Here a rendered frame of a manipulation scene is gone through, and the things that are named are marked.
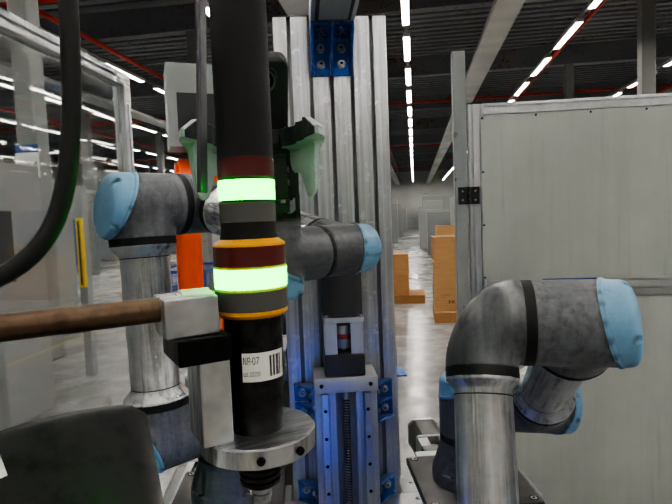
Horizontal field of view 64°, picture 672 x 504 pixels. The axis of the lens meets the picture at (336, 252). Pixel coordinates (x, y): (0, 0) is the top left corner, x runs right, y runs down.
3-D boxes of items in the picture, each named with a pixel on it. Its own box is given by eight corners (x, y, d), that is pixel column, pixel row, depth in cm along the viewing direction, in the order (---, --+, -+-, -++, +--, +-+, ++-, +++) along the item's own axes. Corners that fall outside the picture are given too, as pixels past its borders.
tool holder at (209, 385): (183, 495, 27) (172, 305, 27) (155, 446, 33) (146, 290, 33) (336, 451, 32) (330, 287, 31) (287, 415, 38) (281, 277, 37)
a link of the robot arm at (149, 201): (217, 462, 99) (192, 168, 97) (139, 494, 88) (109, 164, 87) (186, 448, 107) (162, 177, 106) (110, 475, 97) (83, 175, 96)
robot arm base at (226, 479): (199, 477, 115) (196, 433, 114) (269, 473, 116) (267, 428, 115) (183, 516, 100) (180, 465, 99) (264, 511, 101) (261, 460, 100)
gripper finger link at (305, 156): (352, 192, 41) (305, 198, 49) (349, 113, 40) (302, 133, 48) (315, 193, 39) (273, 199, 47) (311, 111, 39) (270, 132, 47)
